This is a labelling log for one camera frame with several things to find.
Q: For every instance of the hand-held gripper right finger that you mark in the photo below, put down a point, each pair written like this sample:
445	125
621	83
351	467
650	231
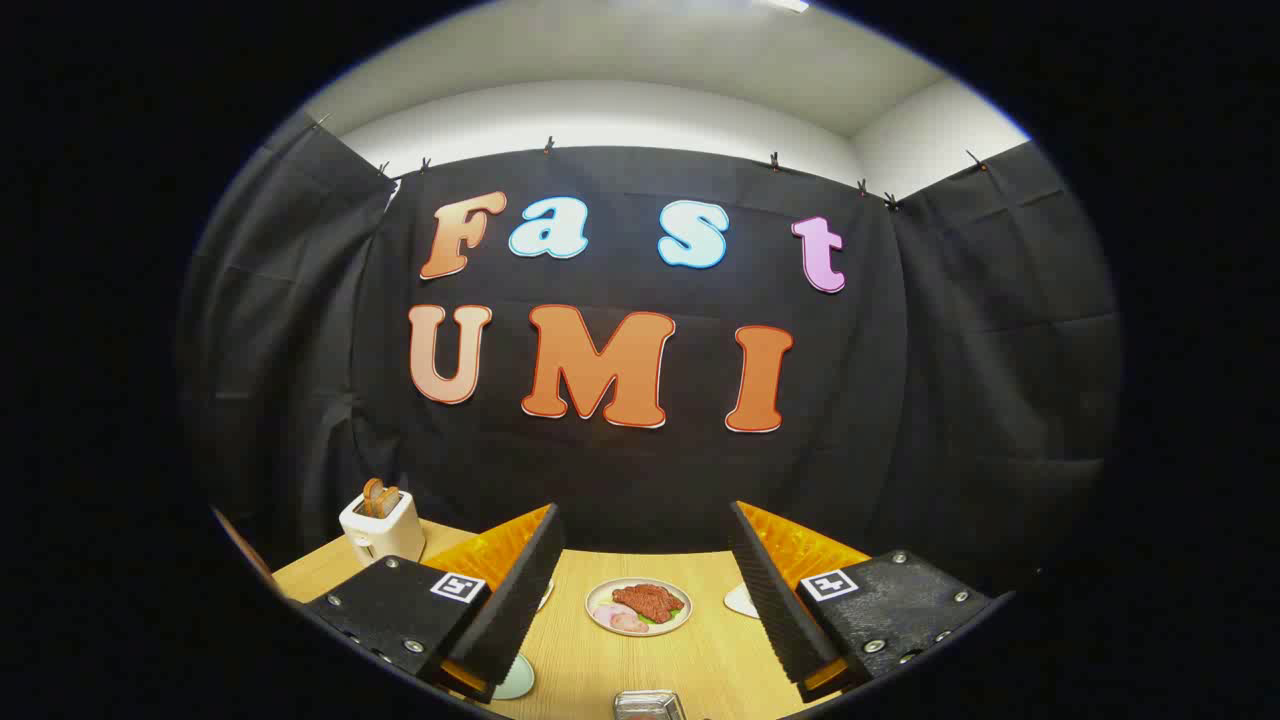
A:
780	610

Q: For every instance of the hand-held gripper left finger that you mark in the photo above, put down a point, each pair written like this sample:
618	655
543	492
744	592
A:
515	610

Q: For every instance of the white divided snack dish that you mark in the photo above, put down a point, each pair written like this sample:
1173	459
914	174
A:
545	596

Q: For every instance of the white oval coaster dish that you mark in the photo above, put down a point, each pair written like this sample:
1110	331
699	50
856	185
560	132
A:
740	600

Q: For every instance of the light blue round plate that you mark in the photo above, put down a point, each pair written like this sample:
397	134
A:
516	680

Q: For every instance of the beige round dinner plate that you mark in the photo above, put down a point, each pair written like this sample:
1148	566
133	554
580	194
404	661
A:
600	600

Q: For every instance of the pale pink ham slice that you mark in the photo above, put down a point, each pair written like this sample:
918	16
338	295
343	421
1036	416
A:
605	611

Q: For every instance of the green lettuce leaf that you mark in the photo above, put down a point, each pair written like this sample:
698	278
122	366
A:
672	610

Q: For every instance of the salmon pink ham slice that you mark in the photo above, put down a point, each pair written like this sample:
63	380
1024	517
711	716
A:
630	623

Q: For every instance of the brown grilled steak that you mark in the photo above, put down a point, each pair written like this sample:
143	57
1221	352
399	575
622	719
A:
648	600

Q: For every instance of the white toaster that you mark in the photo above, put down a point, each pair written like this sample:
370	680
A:
385	530

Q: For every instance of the brown toast slices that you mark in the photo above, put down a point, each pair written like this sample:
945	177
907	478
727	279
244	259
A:
380	498

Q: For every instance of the row of black cloth clips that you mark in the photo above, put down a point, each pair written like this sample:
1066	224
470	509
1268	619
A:
548	146

